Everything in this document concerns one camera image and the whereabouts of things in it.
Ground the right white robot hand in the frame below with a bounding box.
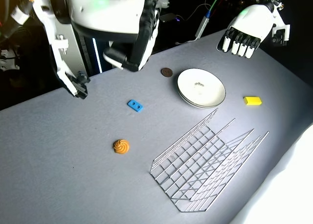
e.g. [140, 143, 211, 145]
[66, 0, 162, 72]

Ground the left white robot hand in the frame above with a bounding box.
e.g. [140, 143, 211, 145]
[216, 4, 277, 60]

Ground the white plate with smudge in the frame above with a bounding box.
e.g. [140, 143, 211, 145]
[177, 67, 226, 107]

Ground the white plate black rim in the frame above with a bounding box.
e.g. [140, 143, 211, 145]
[178, 87, 225, 110]

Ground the black box with blue light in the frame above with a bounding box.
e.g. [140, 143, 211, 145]
[160, 13, 181, 23]

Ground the yellow rectangular block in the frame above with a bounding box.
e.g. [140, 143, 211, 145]
[243, 96, 263, 106]

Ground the blue block with two holes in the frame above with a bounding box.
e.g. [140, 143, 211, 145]
[127, 99, 144, 113]

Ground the orange swirl cookie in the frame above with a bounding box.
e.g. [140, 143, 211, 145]
[112, 139, 130, 155]

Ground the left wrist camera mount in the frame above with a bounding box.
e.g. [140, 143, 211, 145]
[270, 3, 291, 46]

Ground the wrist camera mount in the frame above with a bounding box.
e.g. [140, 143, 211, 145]
[270, 3, 291, 46]
[31, 0, 91, 99]

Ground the green background cable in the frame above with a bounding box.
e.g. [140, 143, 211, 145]
[209, 0, 225, 13]

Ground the grey cable adapter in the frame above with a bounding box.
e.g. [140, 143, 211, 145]
[195, 10, 211, 39]

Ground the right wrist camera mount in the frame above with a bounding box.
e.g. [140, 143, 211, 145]
[31, 0, 91, 99]

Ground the silver wire plate rack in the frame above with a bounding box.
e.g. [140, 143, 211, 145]
[149, 108, 269, 213]

